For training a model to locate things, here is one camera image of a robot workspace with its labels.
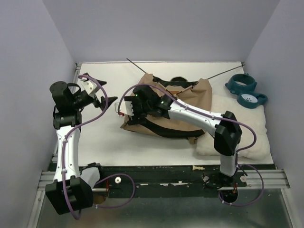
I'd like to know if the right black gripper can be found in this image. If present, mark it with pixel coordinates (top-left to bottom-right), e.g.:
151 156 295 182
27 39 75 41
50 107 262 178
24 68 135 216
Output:
124 95 152 125

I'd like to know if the beige black pet tent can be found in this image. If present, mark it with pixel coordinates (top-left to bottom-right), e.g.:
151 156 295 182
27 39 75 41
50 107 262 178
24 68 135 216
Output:
119 73 215 139

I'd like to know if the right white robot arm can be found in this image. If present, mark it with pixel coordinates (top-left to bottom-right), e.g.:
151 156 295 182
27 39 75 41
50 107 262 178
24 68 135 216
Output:
119 84 242 186

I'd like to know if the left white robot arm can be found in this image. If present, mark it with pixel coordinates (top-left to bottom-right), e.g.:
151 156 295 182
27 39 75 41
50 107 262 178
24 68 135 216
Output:
45 73 117 220

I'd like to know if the steel pet bowl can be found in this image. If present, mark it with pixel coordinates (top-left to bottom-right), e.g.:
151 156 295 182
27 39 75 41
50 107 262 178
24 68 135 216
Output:
171 76 188 82

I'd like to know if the teal double pet bowl stand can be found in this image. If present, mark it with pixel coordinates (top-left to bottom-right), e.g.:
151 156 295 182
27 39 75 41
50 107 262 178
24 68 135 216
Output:
225 73 268 109

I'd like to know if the white chess piece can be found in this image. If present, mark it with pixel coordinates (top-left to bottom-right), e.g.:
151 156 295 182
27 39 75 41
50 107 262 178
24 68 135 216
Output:
192 165 205 171

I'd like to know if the white fluffy cushion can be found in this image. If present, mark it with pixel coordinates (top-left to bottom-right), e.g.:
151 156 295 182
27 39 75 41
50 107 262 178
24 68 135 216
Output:
196 94 273 162

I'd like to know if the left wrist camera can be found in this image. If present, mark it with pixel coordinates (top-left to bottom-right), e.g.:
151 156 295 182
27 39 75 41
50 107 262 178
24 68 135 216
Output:
80 78 99 97

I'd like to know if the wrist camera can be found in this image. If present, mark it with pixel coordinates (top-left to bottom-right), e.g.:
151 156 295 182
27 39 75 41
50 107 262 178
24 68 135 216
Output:
118 95 135 116
80 78 99 97

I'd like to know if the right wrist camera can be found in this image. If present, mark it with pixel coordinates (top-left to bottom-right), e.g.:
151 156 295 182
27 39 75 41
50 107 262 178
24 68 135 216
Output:
118 95 135 116

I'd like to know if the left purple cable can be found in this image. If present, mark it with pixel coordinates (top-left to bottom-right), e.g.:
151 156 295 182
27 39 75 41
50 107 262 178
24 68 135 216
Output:
61 75 136 220

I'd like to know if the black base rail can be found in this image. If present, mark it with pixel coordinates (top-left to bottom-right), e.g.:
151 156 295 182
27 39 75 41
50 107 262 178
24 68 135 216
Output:
78 163 247 199

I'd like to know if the aluminium frame rail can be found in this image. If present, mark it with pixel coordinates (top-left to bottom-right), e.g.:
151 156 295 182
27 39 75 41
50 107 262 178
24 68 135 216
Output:
27 63 81 228

